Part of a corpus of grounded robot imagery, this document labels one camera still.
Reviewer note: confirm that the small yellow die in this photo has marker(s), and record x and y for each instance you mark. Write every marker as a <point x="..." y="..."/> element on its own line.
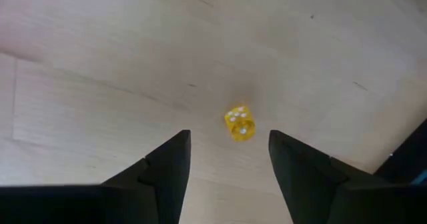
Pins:
<point x="241" y="124"/>

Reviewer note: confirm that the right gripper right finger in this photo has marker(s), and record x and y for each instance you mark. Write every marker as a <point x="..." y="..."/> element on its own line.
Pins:
<point x="307" y="190"/>

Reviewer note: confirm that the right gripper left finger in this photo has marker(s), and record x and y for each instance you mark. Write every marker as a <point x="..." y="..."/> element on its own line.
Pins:
<point x="163" y="184"/>

